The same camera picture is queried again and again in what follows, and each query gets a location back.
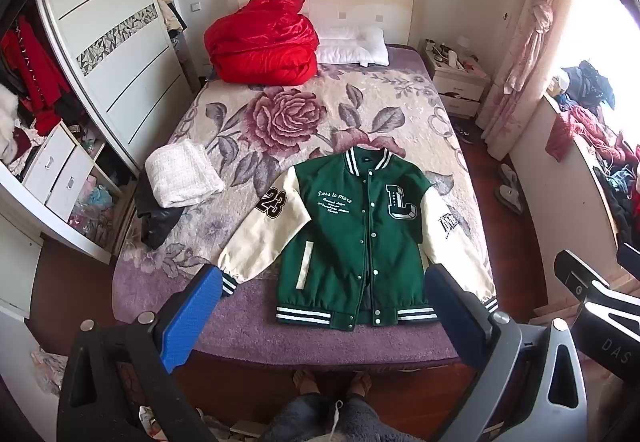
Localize person's legs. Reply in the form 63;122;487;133
260;368;436;442

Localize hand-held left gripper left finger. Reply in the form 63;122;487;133
56;263;223;442

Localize white fluffy garment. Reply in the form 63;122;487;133
0;84;22;163

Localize white nightstand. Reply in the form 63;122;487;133
424;39;492;119

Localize white pillow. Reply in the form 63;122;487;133
316;26;390;67

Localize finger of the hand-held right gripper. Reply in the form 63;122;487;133
553;249;608;305

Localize pink floral curtain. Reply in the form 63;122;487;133
475;0;571;163

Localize black leather garment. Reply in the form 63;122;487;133
135;169;187;250

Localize green varsity jacket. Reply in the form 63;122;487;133
216;147;500;329

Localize white wardrobe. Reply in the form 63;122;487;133
0;0;196;313

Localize white drawer unit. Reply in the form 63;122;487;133
22;122;93;210

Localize floral plush blanket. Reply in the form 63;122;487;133
114;44;501;365

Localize clutter on nightstand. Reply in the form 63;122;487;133
425;39;486;72

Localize red duvet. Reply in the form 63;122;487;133
204;0;321;86

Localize pile of folded clothes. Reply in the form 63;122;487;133
0;16;71;135

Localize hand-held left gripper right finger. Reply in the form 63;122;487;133
425;263;588;442

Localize white window counter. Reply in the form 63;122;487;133
510;92;626;323

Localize white folded knit blanket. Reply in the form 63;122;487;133
145;139;226;209

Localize pile of mixed clothes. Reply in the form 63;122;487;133
545;60;640;247

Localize bed with beige headboard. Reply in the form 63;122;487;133
112;0;501;373

